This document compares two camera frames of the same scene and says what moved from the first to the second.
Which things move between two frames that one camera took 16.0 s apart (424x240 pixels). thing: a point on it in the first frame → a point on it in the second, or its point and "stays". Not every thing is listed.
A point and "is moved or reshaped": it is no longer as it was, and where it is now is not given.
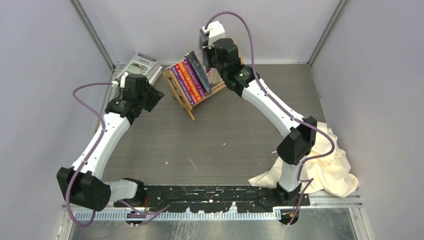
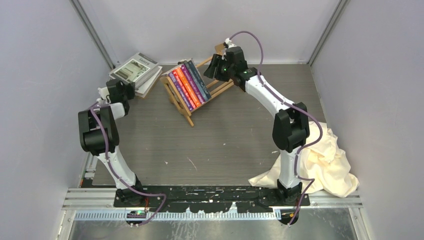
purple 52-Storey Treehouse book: [182, 85] → [192, 84]
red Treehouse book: [179, 70] → [184, 89]
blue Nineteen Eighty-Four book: [192, 57] → [196, 81]
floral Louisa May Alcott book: [213, 77] → [203, 85]
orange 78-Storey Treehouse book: [186, 71] → [184, 80]
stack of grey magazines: [140, 64] stays
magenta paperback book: [195, 79] is moved or reshaped
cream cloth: [326, 169] stays
